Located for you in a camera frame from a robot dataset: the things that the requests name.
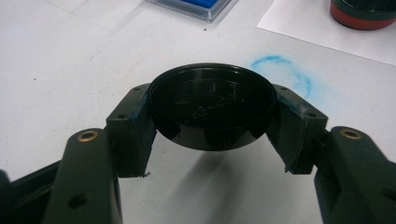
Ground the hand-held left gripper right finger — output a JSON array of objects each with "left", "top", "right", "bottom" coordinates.
[{"left": 265, "top": 83, "right": 330, "bottom": 175}]

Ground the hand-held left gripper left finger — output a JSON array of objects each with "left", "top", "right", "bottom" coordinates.
[{"left": 106, "top": 82, "right": 158, "bottom": 179}]

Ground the black round stamp cap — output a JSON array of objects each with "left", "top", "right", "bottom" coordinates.
[{"left": 147, "top": 63, "right": 278, "bottom": 153}]

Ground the white paper sheet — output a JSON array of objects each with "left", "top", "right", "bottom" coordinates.
[{"left": 256, "top": 0, "right": 396, "bottom": 67}]

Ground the black stamp with clear handle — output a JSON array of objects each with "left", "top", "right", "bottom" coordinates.
[{"left": 329, "top": 0, "right": 396, "bottom": 32}]

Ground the blue ink pad box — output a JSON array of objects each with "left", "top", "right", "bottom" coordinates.
[{"left": 145, "top": 0, "right": 240, "bottom": 23}]

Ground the large white table cover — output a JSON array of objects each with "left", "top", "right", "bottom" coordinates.
[{"left": 0, "top": 0, "right": 396, "bottom": 224}]

